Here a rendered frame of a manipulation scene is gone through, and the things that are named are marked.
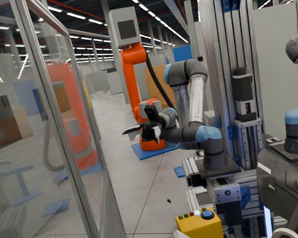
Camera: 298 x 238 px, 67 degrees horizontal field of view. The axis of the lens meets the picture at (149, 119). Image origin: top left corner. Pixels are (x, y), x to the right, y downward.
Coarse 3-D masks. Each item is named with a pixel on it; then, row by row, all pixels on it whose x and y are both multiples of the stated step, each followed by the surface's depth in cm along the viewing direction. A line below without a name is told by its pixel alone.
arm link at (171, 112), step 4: (168, 108) 113; (172, 108) 114; (160, 112) 107; (164, 112) 106; (168, 112) 108; (172, 112) 110; (176, 112) 114; (172, 116) 108; (176, 116) 114; (172, 120) 109; (172, 124) 109
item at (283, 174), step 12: (264, 156) 56; (276, 156) 58; (276, 168) 53; (288, 168) 55; (264, 180) 48; (276, 180) 49; (288, 180) 51; (264, 192) 45; (288, 192) 48; (264, 204) 43; (276, 204) 44; (288, 204) 46; (288, 216) 44
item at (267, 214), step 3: (264, 207) 93; (264, 210) 93; (267, 210) 93; (267, 213) 94; (267, 216) 94; (267, 219) 94; (270, 219) 94; (267, 222) 94; (270, 222) 95; (267, 225) 95; (270, 225) 95; (267, 228) 95; (270, 228) 95; (267, 231) 95; (270, 231) 96; (267, 234) 96; (270, 234) 96; (270, 237) 96
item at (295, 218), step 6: (294, 210) 20; (294, 216) 19; (288, 222) 19; (294, 222) 18; (282, 228) 18; (288, 228) 18; (294, 228) 18; (276, 234) 18; (282, 234) 18; (288, 234) 17; (294, 234) 17
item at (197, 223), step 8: (208, 208) 95; (192, 216) 92; (200, 216) 91; (216, 216) 89; (184, 224) 88; (192, 224) 88; (200, 224) 87; (208, 224) 86; (216, 224) 86; (184, 232) 85; (192, 232) 85; (200, 232) 86; (208, 232) 86; (216, 232) 87
